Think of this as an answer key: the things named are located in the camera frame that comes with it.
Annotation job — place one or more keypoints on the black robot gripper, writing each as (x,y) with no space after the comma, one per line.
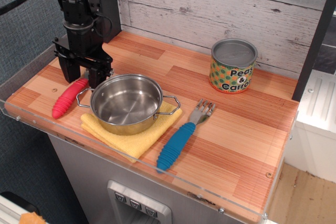
(83,47)

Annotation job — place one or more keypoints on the red handled metal spoon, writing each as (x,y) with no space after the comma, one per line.
(64,102)

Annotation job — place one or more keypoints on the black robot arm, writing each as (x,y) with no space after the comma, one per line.
(83,12)

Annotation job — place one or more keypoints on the stainless steel pot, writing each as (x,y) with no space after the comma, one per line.
(126,104)

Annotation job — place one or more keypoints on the clear acrylic table guard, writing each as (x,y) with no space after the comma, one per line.
(225,164)

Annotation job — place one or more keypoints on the yellow folded cloth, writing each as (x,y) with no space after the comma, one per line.
(132,147)

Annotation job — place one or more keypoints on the grey toy fridge cabinet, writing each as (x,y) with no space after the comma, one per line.
(109,192)

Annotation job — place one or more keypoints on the peas and carrots can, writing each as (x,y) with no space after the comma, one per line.
(232,65)

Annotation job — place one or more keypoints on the orange object bottom left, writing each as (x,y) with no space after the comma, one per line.
(31,218)

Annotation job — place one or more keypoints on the white toy sink unit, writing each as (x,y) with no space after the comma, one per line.
(311,146)

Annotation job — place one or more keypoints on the blue handled metal fork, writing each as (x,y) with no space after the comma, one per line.
(173,148)

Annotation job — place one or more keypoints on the dark right support post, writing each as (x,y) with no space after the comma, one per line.
(312,54)

